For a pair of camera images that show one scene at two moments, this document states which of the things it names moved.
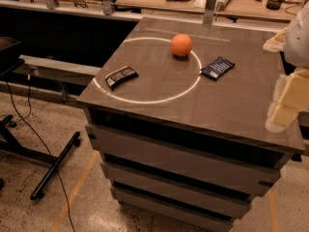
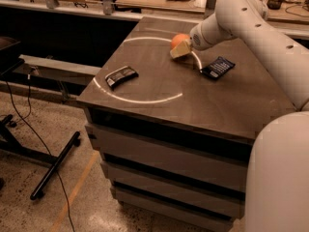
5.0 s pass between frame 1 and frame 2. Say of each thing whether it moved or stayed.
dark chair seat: stayed
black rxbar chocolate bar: stayed
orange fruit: stayed
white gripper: moved
